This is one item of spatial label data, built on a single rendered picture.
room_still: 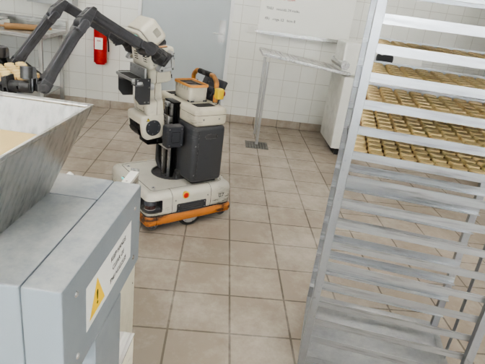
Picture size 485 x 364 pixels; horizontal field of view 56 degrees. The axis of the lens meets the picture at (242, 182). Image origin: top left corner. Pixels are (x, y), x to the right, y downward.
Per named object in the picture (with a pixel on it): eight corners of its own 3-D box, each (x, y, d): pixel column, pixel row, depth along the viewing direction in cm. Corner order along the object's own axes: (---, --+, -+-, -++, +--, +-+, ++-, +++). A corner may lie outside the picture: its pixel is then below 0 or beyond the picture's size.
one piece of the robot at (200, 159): (182, 167, 366) (190, 62, 333) (220, 195, 326) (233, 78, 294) (144, 173, 346) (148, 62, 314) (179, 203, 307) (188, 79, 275)
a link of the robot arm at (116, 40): (60, -5, 257) (57, -9, 264) (48, 16, 260) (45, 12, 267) (126, 37, 287) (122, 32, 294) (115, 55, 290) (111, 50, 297)
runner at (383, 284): (312, 271, 222) (314, 266, 221) (313, 268, 225) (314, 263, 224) (449, 302, 212) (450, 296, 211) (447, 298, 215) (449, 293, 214)
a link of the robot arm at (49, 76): (92, 24, 229) (84, 24, 236) (84, 16, 225) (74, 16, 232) (48, 96, 223) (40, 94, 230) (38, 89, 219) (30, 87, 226)
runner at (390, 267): (316, 256, 219) (317, 250, 218) (316, 253, 221) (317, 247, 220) (455, 286, 209) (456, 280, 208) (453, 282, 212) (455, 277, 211)
